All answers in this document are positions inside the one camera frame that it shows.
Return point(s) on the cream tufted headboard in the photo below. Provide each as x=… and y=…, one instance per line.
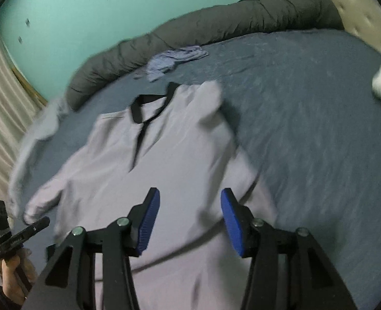
x=355, y=3

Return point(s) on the bed with blue sheet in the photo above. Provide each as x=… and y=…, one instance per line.
x=306, y=119

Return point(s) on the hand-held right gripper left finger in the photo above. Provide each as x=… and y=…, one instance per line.
x=148, y=222

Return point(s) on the person's left hand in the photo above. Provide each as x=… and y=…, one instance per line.
x=11, y=279

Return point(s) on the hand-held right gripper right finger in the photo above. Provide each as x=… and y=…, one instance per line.
x=234, y=222

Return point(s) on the beige striped curtain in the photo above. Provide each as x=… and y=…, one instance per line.
x=0, y=119

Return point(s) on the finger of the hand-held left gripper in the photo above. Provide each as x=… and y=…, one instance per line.
x=34, y=227

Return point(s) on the crumpled blue-grey cloth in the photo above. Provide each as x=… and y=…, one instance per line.
x=168, y=61

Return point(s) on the pale grey bedding cloth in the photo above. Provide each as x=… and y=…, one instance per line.
x=42, y=126

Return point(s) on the dark grey rolled duvet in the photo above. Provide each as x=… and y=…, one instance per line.
x=210, y=22

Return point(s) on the light grey jacket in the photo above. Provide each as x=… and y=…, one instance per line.
x=177, y=155

